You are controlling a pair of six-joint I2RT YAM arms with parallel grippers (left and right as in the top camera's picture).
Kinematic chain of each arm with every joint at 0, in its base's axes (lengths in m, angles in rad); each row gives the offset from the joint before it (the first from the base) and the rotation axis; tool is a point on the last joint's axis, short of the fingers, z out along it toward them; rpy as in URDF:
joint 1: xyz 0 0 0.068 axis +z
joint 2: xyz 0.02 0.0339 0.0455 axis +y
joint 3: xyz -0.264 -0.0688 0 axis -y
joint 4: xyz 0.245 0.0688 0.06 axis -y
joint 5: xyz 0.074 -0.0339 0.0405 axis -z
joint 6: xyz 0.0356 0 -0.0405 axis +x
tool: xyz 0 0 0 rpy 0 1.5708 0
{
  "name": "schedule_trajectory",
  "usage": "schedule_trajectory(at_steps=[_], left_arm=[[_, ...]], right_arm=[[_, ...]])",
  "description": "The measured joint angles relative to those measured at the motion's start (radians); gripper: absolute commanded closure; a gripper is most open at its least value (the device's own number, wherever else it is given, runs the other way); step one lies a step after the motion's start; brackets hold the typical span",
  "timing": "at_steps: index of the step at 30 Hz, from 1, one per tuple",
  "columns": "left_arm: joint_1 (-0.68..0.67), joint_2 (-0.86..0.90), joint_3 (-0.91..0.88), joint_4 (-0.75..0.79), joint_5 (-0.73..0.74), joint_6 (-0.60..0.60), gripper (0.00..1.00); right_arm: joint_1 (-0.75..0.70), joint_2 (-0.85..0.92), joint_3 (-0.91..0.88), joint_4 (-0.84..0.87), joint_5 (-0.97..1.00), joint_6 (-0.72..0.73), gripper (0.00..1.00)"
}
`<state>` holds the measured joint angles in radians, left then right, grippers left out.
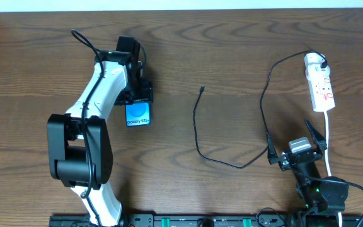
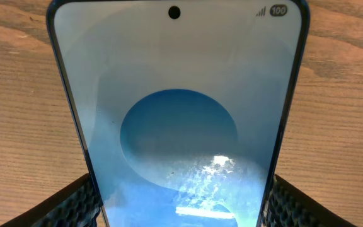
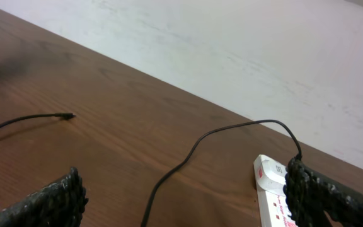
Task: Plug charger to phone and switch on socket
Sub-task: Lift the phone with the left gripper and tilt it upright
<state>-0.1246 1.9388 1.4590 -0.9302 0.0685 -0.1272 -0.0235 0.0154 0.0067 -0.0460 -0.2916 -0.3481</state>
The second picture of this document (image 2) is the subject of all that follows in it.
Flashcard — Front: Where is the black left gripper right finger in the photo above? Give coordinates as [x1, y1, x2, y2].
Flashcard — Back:
[260, 175, 355, 227]

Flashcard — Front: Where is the blue Galaxy smartphone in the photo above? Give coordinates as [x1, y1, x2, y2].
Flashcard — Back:
[46, 0, 310, 227]

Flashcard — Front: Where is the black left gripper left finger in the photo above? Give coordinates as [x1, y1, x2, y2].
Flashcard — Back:
[1, 173, 101, 227]

